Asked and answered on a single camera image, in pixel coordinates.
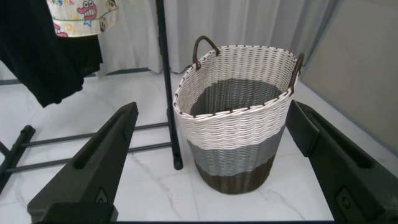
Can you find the cream printed garment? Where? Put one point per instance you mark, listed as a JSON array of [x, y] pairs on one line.
[[102, 15]]

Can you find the black garment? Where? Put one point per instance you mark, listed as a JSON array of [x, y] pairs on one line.
[[37, 56]]

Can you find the white laundry basket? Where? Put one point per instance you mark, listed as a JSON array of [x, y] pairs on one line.
[[233, 130]]

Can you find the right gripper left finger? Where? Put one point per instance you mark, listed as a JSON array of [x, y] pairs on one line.
[[90, 177]]

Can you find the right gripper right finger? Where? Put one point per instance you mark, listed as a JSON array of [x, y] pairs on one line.
[[351, 180]]

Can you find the white curtain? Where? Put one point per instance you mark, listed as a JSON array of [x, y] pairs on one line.
[[233, 21]]

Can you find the black clothes rack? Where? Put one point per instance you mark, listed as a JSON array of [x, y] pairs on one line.
[[168, 93]]

